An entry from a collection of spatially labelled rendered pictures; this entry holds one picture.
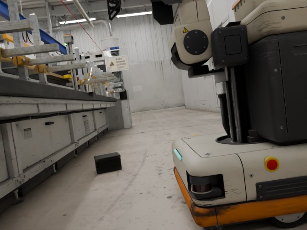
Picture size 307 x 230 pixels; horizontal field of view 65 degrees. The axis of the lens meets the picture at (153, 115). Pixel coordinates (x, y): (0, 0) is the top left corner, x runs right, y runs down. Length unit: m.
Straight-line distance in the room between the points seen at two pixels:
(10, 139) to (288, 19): 1.53
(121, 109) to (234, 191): 4.64
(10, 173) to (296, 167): 1.48
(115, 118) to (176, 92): 6.64
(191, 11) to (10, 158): 1.29
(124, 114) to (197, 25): 4.45
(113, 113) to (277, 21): 4.82
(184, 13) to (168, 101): 10.74
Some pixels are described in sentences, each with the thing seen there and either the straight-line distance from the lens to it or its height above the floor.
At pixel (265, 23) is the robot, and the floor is 0.73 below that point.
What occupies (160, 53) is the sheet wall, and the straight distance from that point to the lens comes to 11.99.
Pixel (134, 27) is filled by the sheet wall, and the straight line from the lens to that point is 12.25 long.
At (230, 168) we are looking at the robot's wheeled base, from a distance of 0.88.
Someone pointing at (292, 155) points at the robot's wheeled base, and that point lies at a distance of 0.97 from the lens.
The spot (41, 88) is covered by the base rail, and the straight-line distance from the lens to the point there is 1.55.
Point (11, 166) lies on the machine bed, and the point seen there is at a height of 0.23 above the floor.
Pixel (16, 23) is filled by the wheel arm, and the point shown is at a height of 0.83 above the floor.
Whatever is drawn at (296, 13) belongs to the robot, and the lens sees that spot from 1.04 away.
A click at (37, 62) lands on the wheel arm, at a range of 1.48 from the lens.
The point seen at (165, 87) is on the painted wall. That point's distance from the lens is 11.76.
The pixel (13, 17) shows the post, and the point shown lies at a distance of 1.54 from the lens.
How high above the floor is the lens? 0.50
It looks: 3 degrees down
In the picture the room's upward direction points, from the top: 7 degrees counter-clockwise
